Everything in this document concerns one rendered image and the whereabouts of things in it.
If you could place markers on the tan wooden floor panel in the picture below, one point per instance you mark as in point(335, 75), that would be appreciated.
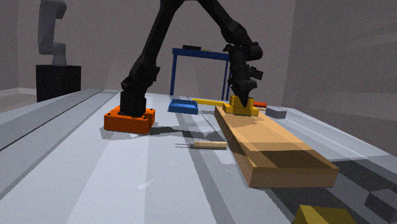
point(270, 156)

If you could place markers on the blue open tray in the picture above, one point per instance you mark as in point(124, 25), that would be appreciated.
point(183, 106)

